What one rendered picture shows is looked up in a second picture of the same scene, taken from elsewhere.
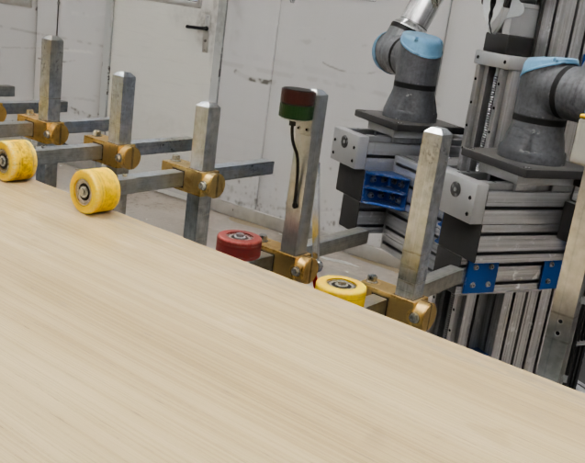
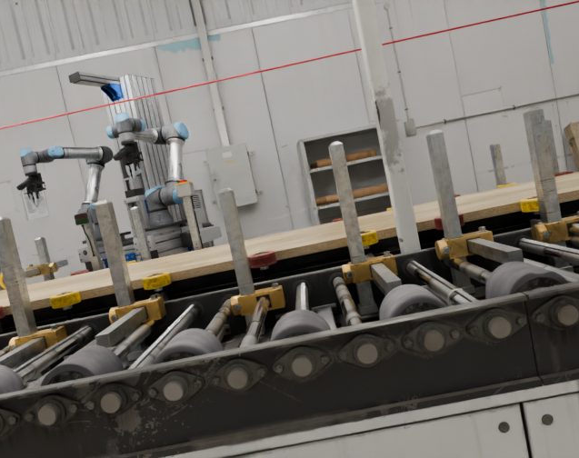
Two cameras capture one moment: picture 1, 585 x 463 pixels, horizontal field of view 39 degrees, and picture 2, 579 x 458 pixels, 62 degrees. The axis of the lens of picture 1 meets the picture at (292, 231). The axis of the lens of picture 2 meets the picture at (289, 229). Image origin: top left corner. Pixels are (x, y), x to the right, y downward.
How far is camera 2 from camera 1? 1.21 m
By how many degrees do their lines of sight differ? 35
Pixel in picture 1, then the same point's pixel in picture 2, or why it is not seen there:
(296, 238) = (98, 266)
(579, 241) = (191, 218)
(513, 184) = (161, 233)
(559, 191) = (176, 231)
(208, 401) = not seen: hidden behind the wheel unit
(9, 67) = not seen: outside the picture
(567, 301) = (195, 237)
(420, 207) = (139, 233)
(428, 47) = not seen: hidden behind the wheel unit
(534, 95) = (154, 202)
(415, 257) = (144, 249)
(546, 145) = (165, 216)
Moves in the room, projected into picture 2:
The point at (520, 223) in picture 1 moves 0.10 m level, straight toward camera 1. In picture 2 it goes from (169, 245) to (170, 246)
